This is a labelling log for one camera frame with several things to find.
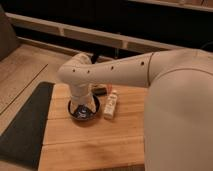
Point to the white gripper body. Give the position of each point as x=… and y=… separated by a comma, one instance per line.
x=81, y=95

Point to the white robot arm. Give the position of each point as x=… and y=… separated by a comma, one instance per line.
x=178, y=111

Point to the dark ceramic bowl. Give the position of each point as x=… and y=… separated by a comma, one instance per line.
x=83, y=113

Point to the white sponge block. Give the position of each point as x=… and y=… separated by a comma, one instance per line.
x=110, y=105

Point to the dark floor mat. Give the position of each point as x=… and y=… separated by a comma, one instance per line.
x=21, y=142

